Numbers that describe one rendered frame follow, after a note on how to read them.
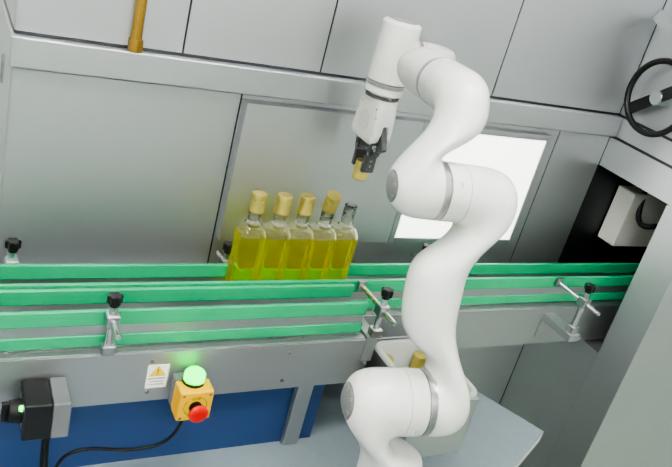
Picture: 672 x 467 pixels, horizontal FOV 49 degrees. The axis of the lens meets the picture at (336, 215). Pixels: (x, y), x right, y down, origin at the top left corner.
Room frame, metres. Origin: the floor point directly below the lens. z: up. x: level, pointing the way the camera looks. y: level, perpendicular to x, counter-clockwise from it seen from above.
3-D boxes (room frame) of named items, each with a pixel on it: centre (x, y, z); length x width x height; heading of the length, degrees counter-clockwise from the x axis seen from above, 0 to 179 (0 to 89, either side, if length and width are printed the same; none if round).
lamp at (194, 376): (1.23, 0.19, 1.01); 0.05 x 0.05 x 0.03
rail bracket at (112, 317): (1.16, 0.34, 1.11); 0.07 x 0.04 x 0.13; 32
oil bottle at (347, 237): (1.59, -0.03, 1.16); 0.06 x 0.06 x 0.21; 31
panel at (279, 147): (1.81, -0.13, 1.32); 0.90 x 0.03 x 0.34; 122
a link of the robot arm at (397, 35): (1.59, -0.03, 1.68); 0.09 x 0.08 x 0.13; 110
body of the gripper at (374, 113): (1.59, -0.03, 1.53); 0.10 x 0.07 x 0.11; 31
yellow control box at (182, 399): (1.23, 0.19, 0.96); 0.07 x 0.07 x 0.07; 32
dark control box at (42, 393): (1.08, 0.43, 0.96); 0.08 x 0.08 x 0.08; 32
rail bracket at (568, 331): (1.85, -0.69, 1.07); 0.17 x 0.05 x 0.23; 32
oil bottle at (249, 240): (1.47, 0.17, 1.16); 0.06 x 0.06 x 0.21; 31
